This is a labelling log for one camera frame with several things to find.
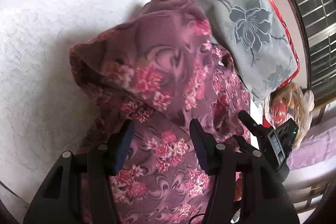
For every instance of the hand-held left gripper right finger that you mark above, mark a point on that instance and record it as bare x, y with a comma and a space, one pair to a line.
200, 146

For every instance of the window grille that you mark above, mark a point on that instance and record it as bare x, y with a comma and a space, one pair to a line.
320, 24

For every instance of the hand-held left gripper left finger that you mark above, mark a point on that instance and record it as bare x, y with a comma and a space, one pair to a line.
123, 145

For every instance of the grey floral pillow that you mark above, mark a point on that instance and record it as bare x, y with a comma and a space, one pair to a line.
246, 29

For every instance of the white textured bedspread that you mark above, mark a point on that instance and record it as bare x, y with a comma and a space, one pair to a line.
47, 43

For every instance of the lavender blanket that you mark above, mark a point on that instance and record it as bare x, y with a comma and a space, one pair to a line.
315, 145

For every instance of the wooden furniture frame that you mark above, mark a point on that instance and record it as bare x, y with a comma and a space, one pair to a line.
309, 192

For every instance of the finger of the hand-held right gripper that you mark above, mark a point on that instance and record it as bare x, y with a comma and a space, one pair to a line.
249, 121
242, 142

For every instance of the purple floral garment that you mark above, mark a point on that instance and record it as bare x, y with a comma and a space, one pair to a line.
162, 69

